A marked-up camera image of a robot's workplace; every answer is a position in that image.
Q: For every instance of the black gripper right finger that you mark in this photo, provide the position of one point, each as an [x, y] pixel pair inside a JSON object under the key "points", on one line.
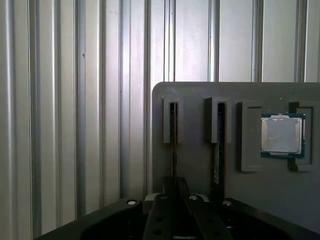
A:
{"points": [[200, 215]]}

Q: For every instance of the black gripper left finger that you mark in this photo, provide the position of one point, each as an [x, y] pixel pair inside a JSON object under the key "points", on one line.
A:
{"points": [[160, 212]]}

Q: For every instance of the RAM stick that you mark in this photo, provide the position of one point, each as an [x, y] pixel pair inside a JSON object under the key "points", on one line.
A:
{"points": [[174, 155], [217, 170]]}

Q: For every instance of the grey parts rack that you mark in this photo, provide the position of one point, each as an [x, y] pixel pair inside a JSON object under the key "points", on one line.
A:
{"points": [[275, 187]]}

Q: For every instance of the silver CPU chip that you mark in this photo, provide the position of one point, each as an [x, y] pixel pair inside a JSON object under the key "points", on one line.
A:
{"points": [[280, 135]]}

